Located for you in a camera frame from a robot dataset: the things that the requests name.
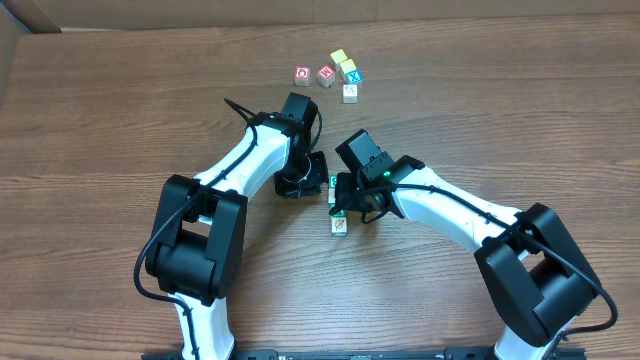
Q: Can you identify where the red circle wooden block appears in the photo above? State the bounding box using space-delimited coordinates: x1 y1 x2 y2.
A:
294 66 311 87

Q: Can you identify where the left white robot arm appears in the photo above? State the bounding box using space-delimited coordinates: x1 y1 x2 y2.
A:
133 93 329 359

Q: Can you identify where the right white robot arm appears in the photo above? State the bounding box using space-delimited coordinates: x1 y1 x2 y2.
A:
331 130 600 359

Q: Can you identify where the green picture wooden block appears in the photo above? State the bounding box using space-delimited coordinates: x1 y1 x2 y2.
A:
331 210 346 218

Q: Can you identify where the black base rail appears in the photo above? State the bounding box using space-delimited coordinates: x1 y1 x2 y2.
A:
141 346 587 360

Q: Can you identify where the yellow top wooden block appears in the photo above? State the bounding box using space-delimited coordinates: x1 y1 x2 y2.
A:
330 49 348 72

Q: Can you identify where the cardboard box wall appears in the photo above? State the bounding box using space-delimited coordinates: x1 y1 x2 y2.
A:
1 0 639 33

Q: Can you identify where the white drawing wooden block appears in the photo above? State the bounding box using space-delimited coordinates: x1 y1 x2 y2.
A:
342 84 358 104

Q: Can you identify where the red letter wooden block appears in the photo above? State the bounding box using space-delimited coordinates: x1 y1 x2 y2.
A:
317 65 336 88

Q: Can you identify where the white swirl wooden block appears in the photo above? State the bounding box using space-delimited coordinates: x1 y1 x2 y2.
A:
328 188 336 206

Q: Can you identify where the white leaf wooden block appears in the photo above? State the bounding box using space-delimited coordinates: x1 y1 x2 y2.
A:
331 217 348 237

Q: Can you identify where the blue X wooden block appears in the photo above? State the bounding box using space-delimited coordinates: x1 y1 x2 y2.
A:
344 70 363 86

